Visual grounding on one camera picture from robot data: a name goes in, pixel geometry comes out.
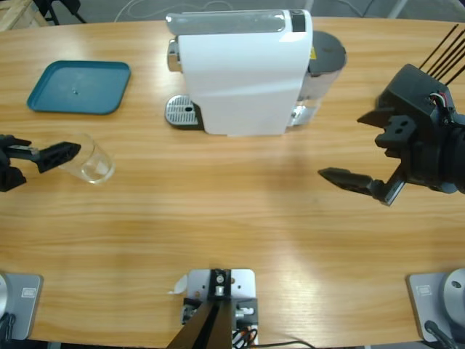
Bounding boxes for clear water tank grey lid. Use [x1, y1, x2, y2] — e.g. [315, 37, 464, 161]
[290, 31, 348, 128]

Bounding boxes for teal plastic serving tray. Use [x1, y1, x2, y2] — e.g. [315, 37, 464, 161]
[25, 60, 132, 116]

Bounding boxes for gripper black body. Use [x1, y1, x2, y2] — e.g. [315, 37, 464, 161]
[0, 144, 40, 193]
[377, 63, 455, 207]

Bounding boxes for clear drinking glass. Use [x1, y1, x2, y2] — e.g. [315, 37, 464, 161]
[53, 132, 117, 185]

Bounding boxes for white capsule coffee machine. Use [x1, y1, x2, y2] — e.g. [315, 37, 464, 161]
[165, 9, 314, 138]

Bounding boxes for white paper tag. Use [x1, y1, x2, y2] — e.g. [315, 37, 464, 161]
[166, 274, 189, 296]

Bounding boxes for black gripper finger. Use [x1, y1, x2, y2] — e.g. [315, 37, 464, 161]
[36, 140, 83, 175]
[0, 134, 33, 147]
[357, 107, 417, 159]
[318, 167, 392, 201]

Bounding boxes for metal drip tray grate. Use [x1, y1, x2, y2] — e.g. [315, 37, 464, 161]
[165, 94, 204, 131]

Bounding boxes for grey coffee machine lever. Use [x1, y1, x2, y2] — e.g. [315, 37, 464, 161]
[165, 9, 288, 36]

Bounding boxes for black capsule holder with rods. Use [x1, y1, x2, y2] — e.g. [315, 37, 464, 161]
[417, 23, 465, 85]

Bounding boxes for grey base plate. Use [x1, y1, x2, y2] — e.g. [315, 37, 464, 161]
[405, 272, 453, 343]
[0, 273, 44, 342]

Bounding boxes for black cable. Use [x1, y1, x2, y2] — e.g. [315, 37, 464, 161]
[424, 319, 457, 349]
[0, 312, 17, 342]
[259, 340, 317, 349]

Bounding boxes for white mount with dark post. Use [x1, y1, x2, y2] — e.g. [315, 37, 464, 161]
[169, 268, 261, 349]

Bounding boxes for black stand legs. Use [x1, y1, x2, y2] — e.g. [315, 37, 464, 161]
[36, 0, 88, 25]

